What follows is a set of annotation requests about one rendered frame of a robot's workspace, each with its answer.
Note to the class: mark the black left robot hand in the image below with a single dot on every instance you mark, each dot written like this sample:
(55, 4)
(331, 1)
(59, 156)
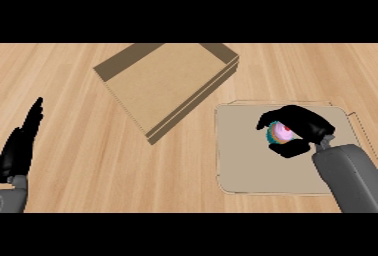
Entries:
(19, 146)

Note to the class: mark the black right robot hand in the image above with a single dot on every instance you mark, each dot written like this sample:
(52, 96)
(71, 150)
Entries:
(307, 123)

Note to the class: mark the pink frosted cupcake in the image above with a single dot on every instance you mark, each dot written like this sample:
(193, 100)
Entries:
(280, 133)

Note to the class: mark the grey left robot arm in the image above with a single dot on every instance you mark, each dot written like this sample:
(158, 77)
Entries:
(12, 195)

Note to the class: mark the beige flat tray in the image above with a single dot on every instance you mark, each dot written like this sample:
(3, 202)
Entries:
(266, 166)

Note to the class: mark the brown cardboard box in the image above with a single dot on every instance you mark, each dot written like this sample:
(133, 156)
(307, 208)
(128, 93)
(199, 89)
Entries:
(170, 86)

